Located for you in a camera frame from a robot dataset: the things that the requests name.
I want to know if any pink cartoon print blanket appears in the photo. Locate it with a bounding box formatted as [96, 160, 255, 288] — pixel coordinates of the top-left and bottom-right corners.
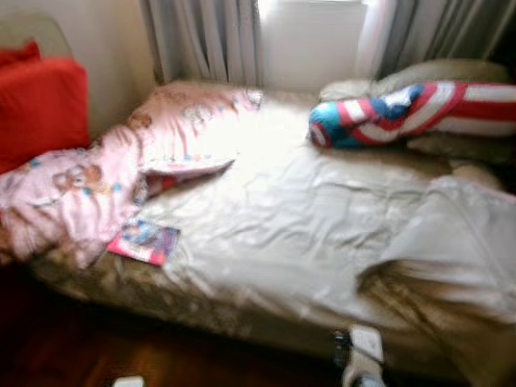
[0, 81, 264, 271]

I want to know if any white quilted mattress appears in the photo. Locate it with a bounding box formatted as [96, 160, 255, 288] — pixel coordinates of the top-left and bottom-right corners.
[0, 12, 73, 61]

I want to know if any bed with grey floral sheet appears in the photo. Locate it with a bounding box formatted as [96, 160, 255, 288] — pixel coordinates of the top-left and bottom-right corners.
[16, 77, 516, 387]

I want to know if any colourful comic magazine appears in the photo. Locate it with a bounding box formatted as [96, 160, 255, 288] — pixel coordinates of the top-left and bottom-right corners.
[106, 219, 181, 267]

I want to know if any small cream cartoon pillow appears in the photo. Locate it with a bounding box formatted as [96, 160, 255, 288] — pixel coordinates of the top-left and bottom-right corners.
[451, 161, 506, 191]

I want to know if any grey pleated curtain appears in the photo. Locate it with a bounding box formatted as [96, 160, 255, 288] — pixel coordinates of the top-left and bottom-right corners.
[359, 0, 516, 81]
[141, 0, 264, 86]

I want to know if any grey floral pillow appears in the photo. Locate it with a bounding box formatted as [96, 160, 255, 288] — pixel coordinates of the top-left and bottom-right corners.
[407, 133, 516, 167]
[318, 58, 516, 102]

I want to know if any red covered mattress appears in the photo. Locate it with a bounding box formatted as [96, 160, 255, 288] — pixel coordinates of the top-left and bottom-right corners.
[0, 55, 89, 175]
[0, 40, 41, 69]

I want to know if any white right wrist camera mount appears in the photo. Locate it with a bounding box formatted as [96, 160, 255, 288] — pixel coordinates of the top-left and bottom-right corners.
[351, 325, 385, 364]

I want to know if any grey floral duvet pink edge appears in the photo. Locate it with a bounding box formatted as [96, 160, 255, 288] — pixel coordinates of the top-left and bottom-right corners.
[359, 176, 516, 387]

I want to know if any red white blue bolster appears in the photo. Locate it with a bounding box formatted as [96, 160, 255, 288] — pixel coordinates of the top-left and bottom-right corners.
[308, 81, 516, 151]

